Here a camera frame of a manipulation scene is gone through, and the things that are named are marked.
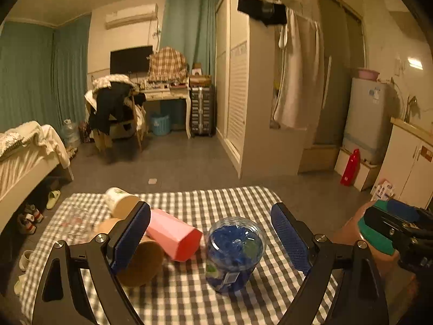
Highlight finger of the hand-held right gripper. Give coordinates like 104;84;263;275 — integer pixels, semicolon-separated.
372;199;425;223
357;217;396;256

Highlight patterned pillow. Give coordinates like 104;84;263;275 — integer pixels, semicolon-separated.
0;132;25;159

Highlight clear plastic wrap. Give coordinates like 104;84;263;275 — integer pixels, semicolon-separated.
51;203;112;242

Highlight metal faucet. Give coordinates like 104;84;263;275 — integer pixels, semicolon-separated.
404;95;419;123

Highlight cream blanket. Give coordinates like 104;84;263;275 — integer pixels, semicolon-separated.
0;121;71;170

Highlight clear jar with blue contents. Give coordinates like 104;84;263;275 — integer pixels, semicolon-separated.
205;215;268;294

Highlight brown box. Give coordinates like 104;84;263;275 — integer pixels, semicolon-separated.
188;74;213;88

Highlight glass door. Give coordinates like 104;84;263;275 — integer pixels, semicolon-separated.
299;0;366;174

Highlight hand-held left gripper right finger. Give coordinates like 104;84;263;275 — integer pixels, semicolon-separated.
271;202;389;325

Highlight white towel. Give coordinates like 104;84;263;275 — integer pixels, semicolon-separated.
273;7;326;130

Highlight water jug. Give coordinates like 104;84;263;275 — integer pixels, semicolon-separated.
62;119;81;148

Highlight blue laundry basket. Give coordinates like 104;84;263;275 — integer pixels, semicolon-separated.
150;112;170;136

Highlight white sink cabinet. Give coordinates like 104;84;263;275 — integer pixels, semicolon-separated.
382;116;433;209

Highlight pink cup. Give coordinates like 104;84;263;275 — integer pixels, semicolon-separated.
145;209;204;262

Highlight white garment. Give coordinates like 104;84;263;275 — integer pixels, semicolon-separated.
91;74;136;93

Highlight bed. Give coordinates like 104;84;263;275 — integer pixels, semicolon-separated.
0;121;75;235

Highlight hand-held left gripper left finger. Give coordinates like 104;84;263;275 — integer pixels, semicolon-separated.
32;200;152;325

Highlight large brown paper cup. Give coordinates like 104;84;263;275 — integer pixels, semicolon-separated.
96;218;164;288

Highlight black clothes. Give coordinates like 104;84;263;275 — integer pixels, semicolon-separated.
88;81;140;135

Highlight pink basin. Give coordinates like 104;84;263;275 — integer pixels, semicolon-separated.
357;68;381;81

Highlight white wardrobe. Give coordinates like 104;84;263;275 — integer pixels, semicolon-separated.
214;0;319;180

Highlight white air conditioner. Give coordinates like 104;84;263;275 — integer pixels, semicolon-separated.
104;3;159;30

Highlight white stand box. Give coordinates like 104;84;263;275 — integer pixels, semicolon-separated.
334;147;380;191

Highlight wooden chair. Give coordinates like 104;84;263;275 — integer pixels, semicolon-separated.
85;74;148;154

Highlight plaid cloth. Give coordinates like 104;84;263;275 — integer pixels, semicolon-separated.
148;47;189;83

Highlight white slipper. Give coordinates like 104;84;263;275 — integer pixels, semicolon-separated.
19;250;35;272
14;274;28;296

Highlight white and brown paper cup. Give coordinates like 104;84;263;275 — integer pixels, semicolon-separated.
104;187;141;218

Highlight printed cardboard box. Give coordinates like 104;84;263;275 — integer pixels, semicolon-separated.
370;179;396;201

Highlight green curtain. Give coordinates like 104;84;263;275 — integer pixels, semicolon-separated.
0;15;92;140
159;0;221;76

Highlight black hanging cloth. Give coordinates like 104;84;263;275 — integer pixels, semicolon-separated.
237;0;288;26

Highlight dark drawer cabinet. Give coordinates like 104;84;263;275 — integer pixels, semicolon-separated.
189;85;215;139

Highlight green slipper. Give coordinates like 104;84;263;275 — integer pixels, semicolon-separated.
46;190;61;210

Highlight black television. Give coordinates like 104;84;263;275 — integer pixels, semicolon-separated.
110;45;154;74

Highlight white desk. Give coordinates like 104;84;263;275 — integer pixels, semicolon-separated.
135;83;191;139

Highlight grey checkered tablecloth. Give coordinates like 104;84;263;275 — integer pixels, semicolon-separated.
19;186;339;325

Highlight pair of sneakers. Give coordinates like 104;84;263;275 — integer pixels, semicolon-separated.
17;204;45;235

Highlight white washing machine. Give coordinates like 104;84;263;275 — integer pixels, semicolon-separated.
342;77;399;165

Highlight red bottle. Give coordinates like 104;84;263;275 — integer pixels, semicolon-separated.
340;148;361;187

